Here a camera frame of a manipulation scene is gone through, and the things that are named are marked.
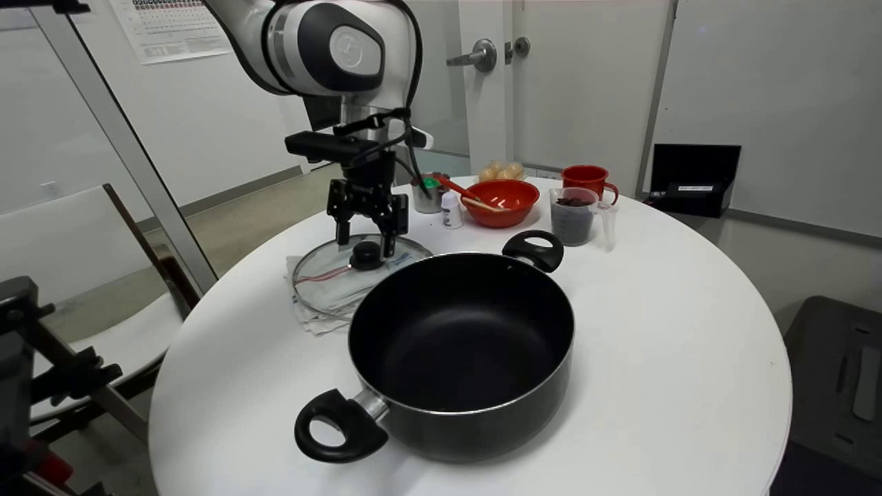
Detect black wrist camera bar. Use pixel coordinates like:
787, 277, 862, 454
284, 127, 434, 170

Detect black metal stand equipment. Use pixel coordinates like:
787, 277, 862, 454
0, 273, 128, 496

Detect white door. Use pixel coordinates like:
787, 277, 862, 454
452, 0, 681, 200

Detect wooden spoon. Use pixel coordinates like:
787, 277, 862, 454
441, 178, 510, 214

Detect red bowl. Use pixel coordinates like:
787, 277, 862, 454
456, 175, 544, 232

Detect pale yellow bread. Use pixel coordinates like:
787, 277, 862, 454
478, 160, 526, 185

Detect silver door lever handle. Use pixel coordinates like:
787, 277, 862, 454
444, 38, 500, 78

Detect white printed cloth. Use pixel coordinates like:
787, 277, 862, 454
284, 259, 369, 338

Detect white chair with dark frame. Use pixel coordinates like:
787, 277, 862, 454
0, 181, 205, 443

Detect grey diagonal metal pole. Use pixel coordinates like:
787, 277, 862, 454
25, 0, 222, 298

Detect clear plastic glass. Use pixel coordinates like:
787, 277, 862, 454
596, 195, 623, 254

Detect black open box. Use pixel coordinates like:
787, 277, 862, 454
645, 140, 745, 221

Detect white wall poster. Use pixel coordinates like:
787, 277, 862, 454
109, 0, 233, 67

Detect clear measuring cup dark contents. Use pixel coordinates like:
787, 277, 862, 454
550, 185, 602, 247

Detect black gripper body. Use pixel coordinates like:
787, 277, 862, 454
339, 148, 401, 208

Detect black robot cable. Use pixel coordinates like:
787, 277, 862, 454
401, 35, 439, 197

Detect black case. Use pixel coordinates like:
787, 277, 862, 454
769, 291, 882, 496

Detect glass lid with black knob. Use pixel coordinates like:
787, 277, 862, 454
289, 232, 437, 321

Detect small white shaker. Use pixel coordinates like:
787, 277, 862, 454
439, 191, 467, 232

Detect black pot with handles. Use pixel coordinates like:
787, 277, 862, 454
293, 229, 579, 465

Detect red mug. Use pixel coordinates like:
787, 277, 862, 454
561, 162, 620, 208

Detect silver door lock knob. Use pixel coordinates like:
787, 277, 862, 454
501, 35, 533, 67

